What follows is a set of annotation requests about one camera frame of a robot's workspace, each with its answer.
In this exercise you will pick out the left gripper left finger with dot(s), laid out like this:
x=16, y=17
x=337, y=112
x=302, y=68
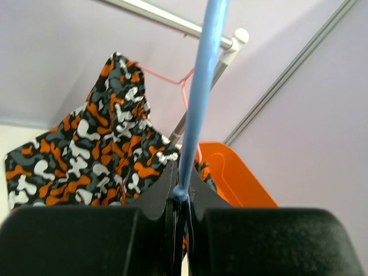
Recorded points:
x=134, y=239

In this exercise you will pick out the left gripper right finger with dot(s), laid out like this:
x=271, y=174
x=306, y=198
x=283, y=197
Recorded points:
x=226, y=240

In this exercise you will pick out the blue wire hanger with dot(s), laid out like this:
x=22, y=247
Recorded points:
x=205, y=63

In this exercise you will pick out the orange camouflage shorts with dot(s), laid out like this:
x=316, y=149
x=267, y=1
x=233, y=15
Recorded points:
x=105, y=152

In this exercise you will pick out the pink wire hanger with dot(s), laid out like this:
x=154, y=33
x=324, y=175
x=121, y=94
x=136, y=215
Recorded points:
x=179, y=129

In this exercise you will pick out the orange plastic basket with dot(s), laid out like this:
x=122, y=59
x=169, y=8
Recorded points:
x=232, y=179

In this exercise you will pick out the silver clothes rack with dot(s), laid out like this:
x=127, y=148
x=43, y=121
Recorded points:
x=150, y=11

